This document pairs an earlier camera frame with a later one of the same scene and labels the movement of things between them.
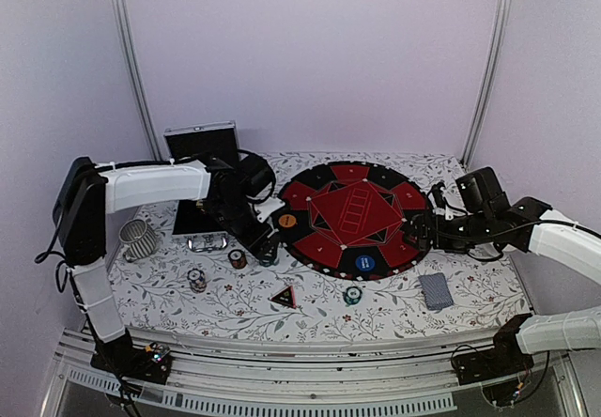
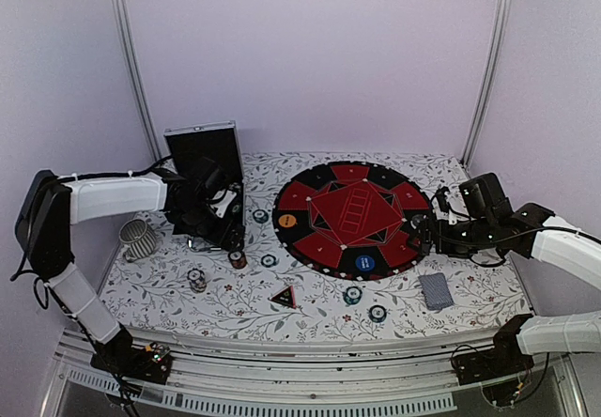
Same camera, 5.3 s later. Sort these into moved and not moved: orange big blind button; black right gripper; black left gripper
Moved: black left gripper
Not moved: orange big blind button; black right gripper
